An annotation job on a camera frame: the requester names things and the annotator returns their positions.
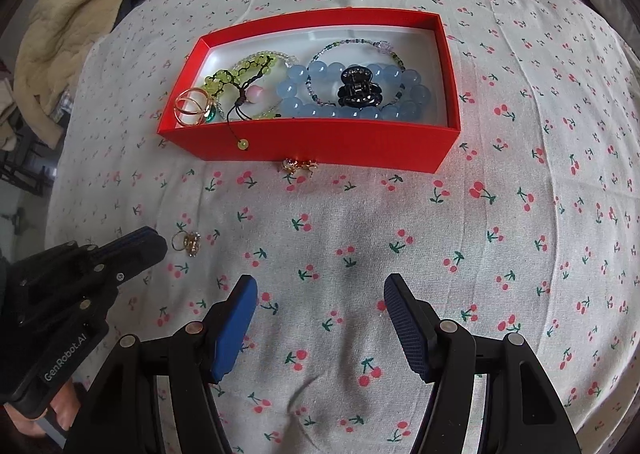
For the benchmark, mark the left hand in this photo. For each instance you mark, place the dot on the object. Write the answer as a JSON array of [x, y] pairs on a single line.
[[65, 406]]

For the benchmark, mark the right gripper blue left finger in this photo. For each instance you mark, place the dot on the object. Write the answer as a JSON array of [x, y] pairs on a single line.
[[122, 410]]

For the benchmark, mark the gold bangle with green stone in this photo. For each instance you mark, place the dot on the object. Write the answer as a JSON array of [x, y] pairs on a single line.
[[194, 107]]

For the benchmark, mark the small gold earring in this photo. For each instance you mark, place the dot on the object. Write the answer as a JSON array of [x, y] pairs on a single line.
[[294, 166]]

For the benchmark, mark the cherry print bed sheet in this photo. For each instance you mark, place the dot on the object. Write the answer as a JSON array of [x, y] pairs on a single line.
[[531, 225]]

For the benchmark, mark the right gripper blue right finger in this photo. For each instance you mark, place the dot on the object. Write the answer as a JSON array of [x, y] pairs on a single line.
[[522, 411]]

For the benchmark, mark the beige quilted blanket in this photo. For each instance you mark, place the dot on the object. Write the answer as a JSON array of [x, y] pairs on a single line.
[[54, 45]]

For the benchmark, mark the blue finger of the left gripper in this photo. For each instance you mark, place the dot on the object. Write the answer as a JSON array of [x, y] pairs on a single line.
[[129, 255]]

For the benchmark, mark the red cardboard box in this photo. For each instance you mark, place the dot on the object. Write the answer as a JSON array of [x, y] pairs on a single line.
[[276, 82]]

